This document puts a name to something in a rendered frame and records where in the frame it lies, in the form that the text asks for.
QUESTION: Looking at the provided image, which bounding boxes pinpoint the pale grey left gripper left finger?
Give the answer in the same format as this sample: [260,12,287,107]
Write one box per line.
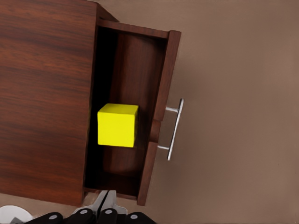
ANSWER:
[63,190,109,224]

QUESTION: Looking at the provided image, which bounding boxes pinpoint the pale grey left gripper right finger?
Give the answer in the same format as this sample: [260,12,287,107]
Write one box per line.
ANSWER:
[98,190,128,224]

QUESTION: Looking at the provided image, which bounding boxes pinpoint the yellow cube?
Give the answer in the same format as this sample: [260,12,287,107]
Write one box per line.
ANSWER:
[97,103,139,148]

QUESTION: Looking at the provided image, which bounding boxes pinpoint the dark wooden cabinet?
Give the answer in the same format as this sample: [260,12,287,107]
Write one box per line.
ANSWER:
[0,0,120,207]

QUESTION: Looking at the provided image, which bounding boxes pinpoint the wooden drawer with silver handle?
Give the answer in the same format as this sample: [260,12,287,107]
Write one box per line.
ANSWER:
[83,19,185,207]

